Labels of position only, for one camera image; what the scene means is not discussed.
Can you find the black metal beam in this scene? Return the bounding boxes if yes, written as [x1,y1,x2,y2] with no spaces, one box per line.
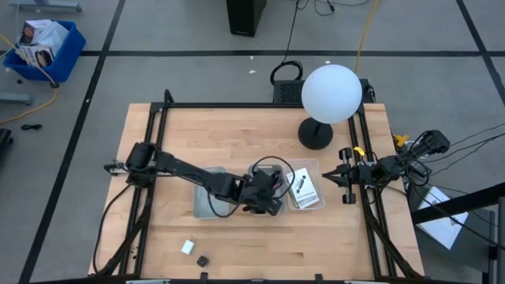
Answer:
[410,181,505,226]

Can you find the yellow power cable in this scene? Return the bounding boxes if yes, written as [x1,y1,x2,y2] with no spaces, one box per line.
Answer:
[0,33,60,125]
[353,0,380,74]

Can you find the black aluminium table frame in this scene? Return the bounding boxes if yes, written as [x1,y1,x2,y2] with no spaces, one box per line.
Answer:
[88,88,426,284]

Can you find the black vented equipment box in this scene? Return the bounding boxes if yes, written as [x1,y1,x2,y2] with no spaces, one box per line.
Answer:
[271,78,372,105]

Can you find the clear plastic bin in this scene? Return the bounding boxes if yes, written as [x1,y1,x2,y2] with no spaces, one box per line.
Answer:
[283,158,327,211]

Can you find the black cable with red tie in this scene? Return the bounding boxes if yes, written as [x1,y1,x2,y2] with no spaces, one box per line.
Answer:
[251,155,297,200]

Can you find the yellow plastic clamp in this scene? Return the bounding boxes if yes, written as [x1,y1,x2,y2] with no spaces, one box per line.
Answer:
[392,133,410,149]

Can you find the white globe table lamp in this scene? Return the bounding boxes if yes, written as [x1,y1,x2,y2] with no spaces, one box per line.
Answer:
[297,64,363,151]

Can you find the white green product box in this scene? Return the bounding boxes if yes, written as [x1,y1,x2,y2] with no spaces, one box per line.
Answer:
[286,166,321,210]
[287,185,301,209]

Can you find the blue plastic tub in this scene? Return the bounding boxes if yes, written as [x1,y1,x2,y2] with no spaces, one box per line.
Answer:
[2,19,87,84]

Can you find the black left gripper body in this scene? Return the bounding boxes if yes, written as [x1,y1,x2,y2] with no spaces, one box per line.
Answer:
[241,169,285,217]

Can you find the coiled black power cable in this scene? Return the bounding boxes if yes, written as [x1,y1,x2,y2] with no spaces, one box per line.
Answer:
[269,0,305,86]

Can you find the white plastic handled bin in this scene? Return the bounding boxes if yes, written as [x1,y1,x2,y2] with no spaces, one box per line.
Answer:
[192,166,230,220]
[246,163,286,217]

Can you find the grey metal furniture foot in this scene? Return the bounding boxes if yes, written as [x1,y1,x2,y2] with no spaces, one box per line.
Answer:
[0,92,35,107]
[9,0,83,13]

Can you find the black computer tower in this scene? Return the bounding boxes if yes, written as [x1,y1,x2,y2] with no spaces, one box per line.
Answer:
[225,0,267,38]

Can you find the white printed cardboard box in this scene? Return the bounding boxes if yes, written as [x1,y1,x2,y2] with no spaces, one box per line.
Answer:
[16,45,55,68]
[18,18,54,47]

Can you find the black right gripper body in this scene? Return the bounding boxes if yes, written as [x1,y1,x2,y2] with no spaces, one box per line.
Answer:
[340,148,380,205]

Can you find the white paper sheet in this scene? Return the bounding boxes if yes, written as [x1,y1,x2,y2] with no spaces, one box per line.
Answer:
[416,185,470,251]

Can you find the white plastic bag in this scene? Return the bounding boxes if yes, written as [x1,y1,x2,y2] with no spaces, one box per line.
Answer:
[39,21,70,56]

